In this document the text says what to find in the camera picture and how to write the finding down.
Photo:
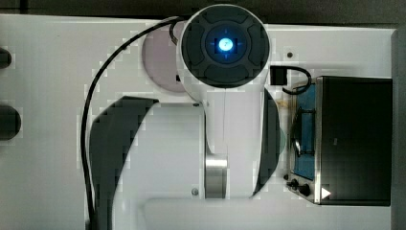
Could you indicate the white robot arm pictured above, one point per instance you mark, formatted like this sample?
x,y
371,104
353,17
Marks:
x,y
223,57

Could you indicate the grey round plate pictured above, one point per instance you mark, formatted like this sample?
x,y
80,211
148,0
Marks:
x,y
159,59

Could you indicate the light green mug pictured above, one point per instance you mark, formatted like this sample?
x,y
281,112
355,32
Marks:
x,y
282,141

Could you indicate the black toaster oven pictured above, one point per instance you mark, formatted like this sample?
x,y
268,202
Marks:
x,y
340,141

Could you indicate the black frying pan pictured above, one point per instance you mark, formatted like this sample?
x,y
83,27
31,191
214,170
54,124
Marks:
x,y
10,122

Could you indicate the black pot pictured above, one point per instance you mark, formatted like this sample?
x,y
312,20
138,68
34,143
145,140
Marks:
x,y
5,58

